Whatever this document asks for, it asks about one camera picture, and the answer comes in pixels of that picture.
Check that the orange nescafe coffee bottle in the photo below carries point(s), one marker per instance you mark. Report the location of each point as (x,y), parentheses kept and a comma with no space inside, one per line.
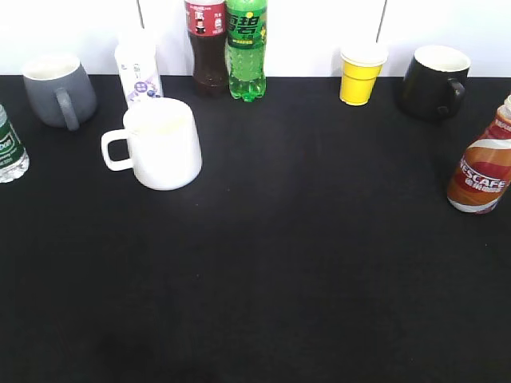
(483,173)

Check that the grey ceramic mug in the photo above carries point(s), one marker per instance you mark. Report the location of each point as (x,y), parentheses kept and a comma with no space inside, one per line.
(59,90)

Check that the dark cola bottle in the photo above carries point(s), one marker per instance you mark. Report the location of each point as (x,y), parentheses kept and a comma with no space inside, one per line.
(207,32)

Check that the green label water bottle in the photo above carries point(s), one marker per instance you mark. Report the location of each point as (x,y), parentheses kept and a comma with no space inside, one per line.
(14,160)

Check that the green sprite bottle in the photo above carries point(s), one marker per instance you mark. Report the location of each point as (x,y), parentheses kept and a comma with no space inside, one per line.
(247,38)

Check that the white ceramic mug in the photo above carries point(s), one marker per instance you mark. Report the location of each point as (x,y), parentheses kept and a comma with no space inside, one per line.
(163,144)

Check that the white yogurt drink bottle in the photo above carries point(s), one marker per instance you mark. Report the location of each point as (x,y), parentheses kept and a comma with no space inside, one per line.
(135,56)

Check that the yellow paper cup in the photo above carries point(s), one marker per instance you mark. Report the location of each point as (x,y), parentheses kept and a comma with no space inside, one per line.
(362,63)

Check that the black ceramic mug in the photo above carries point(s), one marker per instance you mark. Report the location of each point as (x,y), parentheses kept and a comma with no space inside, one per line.
(433,87)

